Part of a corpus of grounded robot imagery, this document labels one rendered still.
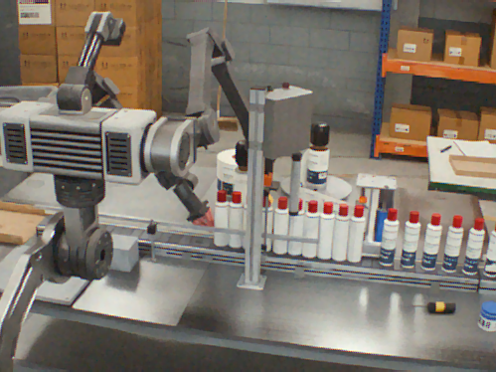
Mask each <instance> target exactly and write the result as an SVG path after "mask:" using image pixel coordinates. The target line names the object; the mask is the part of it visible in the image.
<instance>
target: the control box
mask: <svg viewBox="0 0 496 372"><path fill-rule="evenodd" d="M312 96H313V92H311V91H305V90H302V89H299V88H295V87H289V90H283V89H282V88H280V89H275V90H274V93H268V94H267V96H266V97H265V104H264V136H263V157H266V158H271V159H278V158H281V157H284V156H287V155H291V154H293V153H296V152H299V151H302V150H306V149H309V148H310V137H311V133H310V123H311V109H312Z"/></svg>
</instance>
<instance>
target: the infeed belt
mask: <svg viewBox="0 0 496 372"><path fill-rule="evenodd" d="M51 217H52V216H47V217H46V218H44V219H43V220H42V222H41V223H38V224H37V225H40V226H46V225H47V224H48V221H49V220H50V219H51ZM99 227H100V228H102V229H106V230H108V231H109V232H110V234H111V235H120V236H127V237H135V238H138V241H146V242H151V239H150V234H147V229H140V228H133V227H125V226H116V225H110V224H108V225H107V224H103V223H99ZM154 243H161V244H168V245H176V246H184V247H191V248H199V249H206V250H214V251H222V252H229V253H246V251H245V250H244V249H243V248H240V249H231V248H230V247H229V246H226V247H224V248H218V247H216V246H215V245H214V238H210V237H202V236H194V235H186V234H179V233H171V232H164V231H157V232H156V233H155V235H154ZM267 256H268V257H275V258H283V259H291V260H298V261H305V262H312V263H320V264H324V263H327V264H335V265H342V266H349V267H356V268H364V269H367V268H371V269H378V270H385V271H393V272H407V273H414V274H421V275H435V276H442V277H449V278H453V277H456V278H463V279H480V278H479V271H478V269H477V273H476V275H475V276H469V275H466V274H464V273H463V266H457V267H456V272H455V273H454V274H447V273H446V272H444V271H442V270H441V267H442V264H438V263H436V266H435V270H434V271H433V272H426V271H424V270H423V269H422V268H421V267H420V265H421V262H415V264H414V267H413V269H409V270H405V269H403V268H402V267H401V266H400V262H401V260H394V264H393V265H392V266H391V267H384V266H381V265H379V258H373V257H366V256H361V261H360V262H359V263H356V264H353V263H350V262H348V261H347V260H345V261H343V262H337V261H335V262H334V261H332V259H330V260H328V261H322V260H319V259H318V258H317V257H315V258H314V259H306V258H304V257H303V256H302V254H301V255H300V256H291V255H290V254H289V253H288V250H287V253H286V254H284V255H277V254H275V253H273V252H272V246H271V250H270V252H269V253H267Z"/></svg>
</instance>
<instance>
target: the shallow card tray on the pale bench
mask: <svg viewBox="0 0 496 372"><path fill-rule="evenodd" d="M448 161H449V162H450V164H451V166H452V168H453V172H454V174H455V175H460V176H471V177H482V178H494V179H496V157H482V156H469V155H457V154H449V158H448Z"/></svg>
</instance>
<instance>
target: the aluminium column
mask: <svg viewBox="0 0 496 372"><path fill-rule="evenodd" d="M266 96H267V86H251V87H250V88H249V102H253V103H261V104H264V103H265V97H266ZM263 136H264V112H253V111H250V112H249V114H248V140H249V141H259V142H263ZM264 158H265V157H263V150H259V146H258V150H253V149H248V208H247V241H246V272H245V283H246V284H253V285H257V284H258V282H259V277H260V253H261V230H262V207H263V183H264Z"/></svg>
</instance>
